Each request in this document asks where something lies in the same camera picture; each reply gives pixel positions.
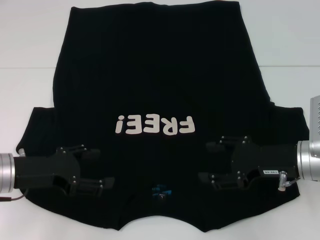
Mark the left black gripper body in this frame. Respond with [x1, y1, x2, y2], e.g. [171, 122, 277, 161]
[12, 146, 81, 196]

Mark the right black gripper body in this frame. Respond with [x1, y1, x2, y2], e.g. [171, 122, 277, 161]
[230, 137, 301, 189]

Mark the black shirt with FREE print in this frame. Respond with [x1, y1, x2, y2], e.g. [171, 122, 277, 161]
[14, 0, 311, 227]

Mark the silver plug with grey cable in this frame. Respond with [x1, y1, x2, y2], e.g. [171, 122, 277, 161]
[277, 170, 301, 193]

